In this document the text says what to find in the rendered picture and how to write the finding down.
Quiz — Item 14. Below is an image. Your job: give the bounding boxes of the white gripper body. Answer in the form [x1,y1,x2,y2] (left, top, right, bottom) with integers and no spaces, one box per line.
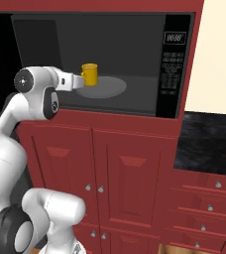
[71,73,86,90]

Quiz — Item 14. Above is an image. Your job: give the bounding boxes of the yellow cup of tea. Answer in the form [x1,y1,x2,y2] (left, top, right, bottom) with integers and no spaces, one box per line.
[80,63,99,86]

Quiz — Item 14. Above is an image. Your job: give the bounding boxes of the grey microwave turntable plate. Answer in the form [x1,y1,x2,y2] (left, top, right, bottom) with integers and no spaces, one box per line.
[76,75,128,100]

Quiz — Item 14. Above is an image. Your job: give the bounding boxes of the black microwave oven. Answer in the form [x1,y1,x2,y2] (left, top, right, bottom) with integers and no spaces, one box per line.
[0,12,196,120]

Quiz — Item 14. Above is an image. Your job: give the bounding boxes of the tall red cupboard door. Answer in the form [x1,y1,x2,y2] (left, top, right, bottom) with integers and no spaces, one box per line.
[18,122,100,226]
[92,129,179,233]

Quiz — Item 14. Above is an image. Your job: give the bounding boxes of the red drawer front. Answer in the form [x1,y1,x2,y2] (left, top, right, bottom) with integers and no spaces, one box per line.
[167,188,226,220]
[169,169,226,196]
[164,208,226,238]
[160,228,226,254]

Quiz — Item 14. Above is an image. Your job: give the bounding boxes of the low red cupboard door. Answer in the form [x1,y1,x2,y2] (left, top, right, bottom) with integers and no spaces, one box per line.
[99,225,163,254]
[72,222,102,254]

